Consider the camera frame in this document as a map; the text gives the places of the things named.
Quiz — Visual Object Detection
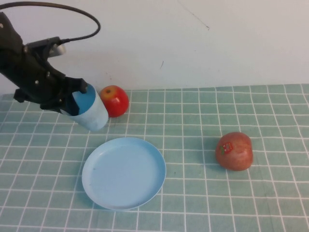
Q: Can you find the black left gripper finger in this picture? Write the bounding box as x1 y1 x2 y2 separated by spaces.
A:
64 76 89 94
63 93 82 116

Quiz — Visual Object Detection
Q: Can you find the silver grey wrist camera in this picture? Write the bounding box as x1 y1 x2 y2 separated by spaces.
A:
26 36 67 58

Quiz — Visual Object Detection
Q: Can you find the light blue plastic cup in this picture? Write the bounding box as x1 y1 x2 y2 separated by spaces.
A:
64 84 109 132

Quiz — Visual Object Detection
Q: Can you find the green white checked tablecloth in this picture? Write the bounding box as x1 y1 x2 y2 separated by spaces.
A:
0 83 309 232

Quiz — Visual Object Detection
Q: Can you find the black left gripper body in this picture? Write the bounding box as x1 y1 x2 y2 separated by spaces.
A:
13 36 74 112

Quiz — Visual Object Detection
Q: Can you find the shiny red yellow apple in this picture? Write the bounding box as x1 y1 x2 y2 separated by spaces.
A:
99 85 130 118

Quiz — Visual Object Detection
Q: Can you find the black camera cable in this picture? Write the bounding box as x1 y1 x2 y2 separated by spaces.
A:
0 1 101 44

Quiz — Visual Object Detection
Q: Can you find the dull red apple with sticker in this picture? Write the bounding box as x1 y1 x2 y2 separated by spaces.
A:
215 131 254 172

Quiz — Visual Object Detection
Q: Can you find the light blue round plate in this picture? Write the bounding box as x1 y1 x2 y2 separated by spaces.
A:
81 137 167 211

